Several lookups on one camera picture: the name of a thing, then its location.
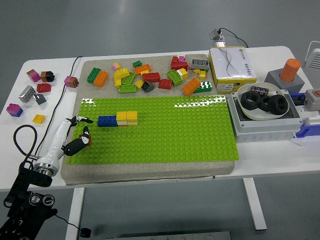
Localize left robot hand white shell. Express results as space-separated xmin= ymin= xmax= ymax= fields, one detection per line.
xmin=34 ymin=115 xmax=95 ymax=169

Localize brown and black brick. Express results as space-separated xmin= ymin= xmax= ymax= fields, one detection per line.
xmin=40 ymin=71 xmax=56 ymax=83

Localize red brick with white base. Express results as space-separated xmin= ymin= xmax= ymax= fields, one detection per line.
xmin=36 ymin=83 xmax=52 ymax=94

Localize pink brick on blue brick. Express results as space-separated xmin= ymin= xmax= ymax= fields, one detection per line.
xmin=6 ymin=103 xmax=24 ymax=118

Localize silver studded brick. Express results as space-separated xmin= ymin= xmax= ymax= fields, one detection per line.
xmin=18 ymin=85 xmax=36 ymax=104

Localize pink and brown brick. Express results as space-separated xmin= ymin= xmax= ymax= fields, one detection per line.
xmin=64 ymin=75 xmax=80 ymax=89

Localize pink brick with brown top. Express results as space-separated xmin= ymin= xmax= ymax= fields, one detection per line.
xmin=26 ymin=69 xmax=42 ymax=83

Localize dark green long brick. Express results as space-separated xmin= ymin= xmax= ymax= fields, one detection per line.
xmin=86 ymin=67 xmax=102 ymax=84

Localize orange long brick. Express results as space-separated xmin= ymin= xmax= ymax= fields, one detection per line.
xmin=93 ymin=70 xmax=109 ymax=88
xmin=181 ymin=77 xmax=202 ymax=97
xmin=133 ymin=64 xmax=153 ymax=76

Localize lime green long brick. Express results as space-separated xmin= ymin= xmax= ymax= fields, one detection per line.
xmin=166 ymin=69 xmax=183 ymax=87
xmin=121 ymin=71 xmax=137 ymax=87
xmin=117 ymin=84 xmax=138 ymax=95

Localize yellow curved brick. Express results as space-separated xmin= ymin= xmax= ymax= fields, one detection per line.
xmin=113 ymin=68 xmax=130 ymax=81

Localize dark grey slope brick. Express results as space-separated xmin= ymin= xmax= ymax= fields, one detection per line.
xmin=141 ymin=80 xmax=155 ymax=93

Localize green studded baseplate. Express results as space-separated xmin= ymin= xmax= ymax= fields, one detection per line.
xmin=66 ymin=95 xmax=240 ymax=166

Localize red long brick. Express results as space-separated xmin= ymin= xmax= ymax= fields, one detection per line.
xmin=141 ymin=72 xmax=161 ymax=83

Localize red square brick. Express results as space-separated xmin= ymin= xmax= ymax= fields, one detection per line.
xmin=157 ymin=78 xmax=173 ymax=90

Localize red stacked bricks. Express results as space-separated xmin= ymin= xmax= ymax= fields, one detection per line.
xmin=170 ymin=56 xmax=189 ymax=72

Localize white and yellow brick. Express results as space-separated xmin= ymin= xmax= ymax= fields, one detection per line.
xmin=176 ymin=68 xmax=189 ymax=81

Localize green brick with white studs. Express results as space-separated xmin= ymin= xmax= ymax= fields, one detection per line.
xmin=193 ymin=81 xmax=213 ymax=95

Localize grey long brick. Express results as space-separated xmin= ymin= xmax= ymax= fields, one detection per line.
xmin=191 ymin=58 xmax=210 ymax=71

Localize silver flat plate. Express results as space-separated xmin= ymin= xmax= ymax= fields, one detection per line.
xmin=33 ymin=93 xmax=48 ymax=105

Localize white table leg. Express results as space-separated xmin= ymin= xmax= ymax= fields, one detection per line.
xmin=65 ymin=187 xmax=86 ymax=240
xmin=241 ymin=177 xmax=268 ymax=231

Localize grey-brown mat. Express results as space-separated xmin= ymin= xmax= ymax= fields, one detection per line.
xmin=60 ymin=53 xmax=236 ymax=186

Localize black plug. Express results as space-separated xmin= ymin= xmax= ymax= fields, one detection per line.
xmin=79 ymin=227 xmax=93 ymax=238

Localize grey metal plate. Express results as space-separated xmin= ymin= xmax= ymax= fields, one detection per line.
xmin=106 ymin=230 xmax=232 ymax=240

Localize yellow and white cardboard box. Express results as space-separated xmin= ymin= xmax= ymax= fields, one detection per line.
xmin=208 ymin=46 xmax=258 ymax=95

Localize small silver device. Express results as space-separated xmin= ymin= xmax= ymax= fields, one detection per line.
xmin=209 ymin=28 xmax=229 ymax=48

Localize large black nut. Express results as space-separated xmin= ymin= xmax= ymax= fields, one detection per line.
xmin=268 ymin=94 xmax=289 ymax=115
xmin=259 ymin=96 xmax=272 ymax=113
xmin=240 ymin=91 xmax=263 ymax=110

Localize white bowl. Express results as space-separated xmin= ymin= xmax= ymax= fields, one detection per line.
xmin=236 ymin=82 xmax=291 ymax=122

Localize grey junction box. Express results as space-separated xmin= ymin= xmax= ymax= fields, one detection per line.
xmin=226 ymin=88 xmax=304 ymax=144

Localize dark purple component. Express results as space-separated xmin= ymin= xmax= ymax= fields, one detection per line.
xmin=250 ymin=85 xmax=271 ymax=96

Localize grey block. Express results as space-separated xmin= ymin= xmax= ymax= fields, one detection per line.
xmin=264 ymin=69 xmax=305 ymax=95

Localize white zip tie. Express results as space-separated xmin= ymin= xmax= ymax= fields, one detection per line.
xmin=289 ymin=136 xmax=304 ymax=148

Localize orange cylinder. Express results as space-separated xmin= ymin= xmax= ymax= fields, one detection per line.
xmin=279 ymin=58 xmax=302 ymax=83

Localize small blue part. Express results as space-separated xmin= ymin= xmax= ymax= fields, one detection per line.
xmin=291 ymin=92 xmax=306 ymax=106

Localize blue block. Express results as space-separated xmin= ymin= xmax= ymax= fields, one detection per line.
xmin=294 ymin=123 xmax=320 ymax=139

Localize grey box with red button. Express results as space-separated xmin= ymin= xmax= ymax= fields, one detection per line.
xmin=303 ymin=88 xmax=320 ymax=112

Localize thin black cord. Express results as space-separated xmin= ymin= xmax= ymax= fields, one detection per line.
xmin=34 ymin=56 xmax=83 ymax=157

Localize black device cable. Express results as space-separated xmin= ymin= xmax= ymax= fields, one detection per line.
xmin=217 ymin=26 xmax=250 ymax=48

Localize white rail part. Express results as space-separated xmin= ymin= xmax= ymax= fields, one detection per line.
xmin=298 ymin=104 xmax=320 ymax=126

